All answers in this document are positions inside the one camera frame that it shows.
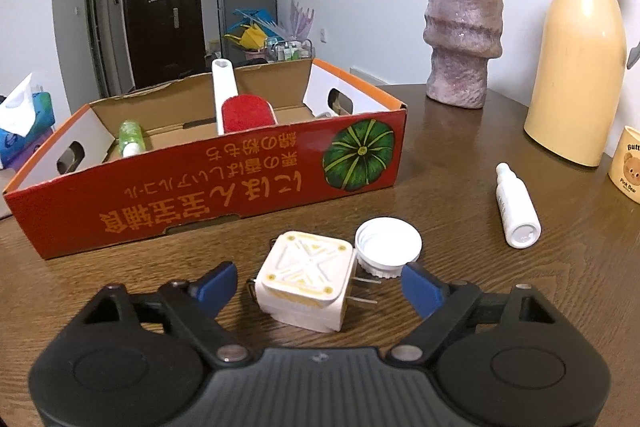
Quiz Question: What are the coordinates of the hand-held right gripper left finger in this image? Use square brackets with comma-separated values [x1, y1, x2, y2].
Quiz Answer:
[82, 261, 253, 368]

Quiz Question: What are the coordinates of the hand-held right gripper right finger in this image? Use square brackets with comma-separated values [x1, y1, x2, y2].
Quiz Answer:
[385, 261, 558, 365]

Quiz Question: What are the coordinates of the white round bottle cap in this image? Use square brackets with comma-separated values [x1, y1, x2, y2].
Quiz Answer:
[354, 218, 422, 280]

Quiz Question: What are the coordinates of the red cardboard box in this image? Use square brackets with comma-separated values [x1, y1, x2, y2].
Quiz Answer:
[2, 58, 408, 261]

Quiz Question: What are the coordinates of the white power adapter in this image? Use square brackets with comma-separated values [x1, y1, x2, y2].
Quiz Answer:
[248, 231, 378, 334]

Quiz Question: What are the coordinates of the white small bottle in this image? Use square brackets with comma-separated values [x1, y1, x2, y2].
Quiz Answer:
[495, 162, 542, 249]

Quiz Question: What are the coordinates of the white lint brush red pad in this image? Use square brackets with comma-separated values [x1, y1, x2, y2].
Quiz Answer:
[211, 58, 278, 135]

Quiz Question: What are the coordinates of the green small bottle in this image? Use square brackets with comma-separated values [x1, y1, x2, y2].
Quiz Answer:
[117, 119, 147, 158]

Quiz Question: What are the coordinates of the cream bear mug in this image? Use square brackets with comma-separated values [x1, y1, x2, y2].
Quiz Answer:
[607, 124, 640, 206]

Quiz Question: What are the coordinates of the blue tissue pack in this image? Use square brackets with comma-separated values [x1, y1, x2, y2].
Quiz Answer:
[0, 74, 56, 170]

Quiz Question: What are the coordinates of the yellow bag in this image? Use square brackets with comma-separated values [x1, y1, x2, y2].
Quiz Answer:
[223, 24, 268, 52]

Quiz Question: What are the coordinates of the dark brown entrance door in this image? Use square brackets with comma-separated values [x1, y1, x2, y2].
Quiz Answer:
[120, 0, 207, 90]

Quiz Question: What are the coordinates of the pink textured vase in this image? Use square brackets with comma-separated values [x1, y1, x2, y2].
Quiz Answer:
[422, 0, 505, 109]

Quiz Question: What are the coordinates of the cream thermos jug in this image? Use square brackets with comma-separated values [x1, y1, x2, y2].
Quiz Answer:
[523, 0, 640, 168]

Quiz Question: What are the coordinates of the blue bag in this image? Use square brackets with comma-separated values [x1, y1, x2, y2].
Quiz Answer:
[234, 8, 278, 32]

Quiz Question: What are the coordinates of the purple feather decoration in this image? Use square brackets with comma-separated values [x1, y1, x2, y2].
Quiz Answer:
[280, 0, 316, 42]

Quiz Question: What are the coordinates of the wire cart with bottles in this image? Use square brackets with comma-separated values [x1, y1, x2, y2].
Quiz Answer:
[267, 38, 317, 64]

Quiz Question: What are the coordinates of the side door frame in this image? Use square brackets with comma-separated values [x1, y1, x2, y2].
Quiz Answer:
[82, 0, 121, 100]

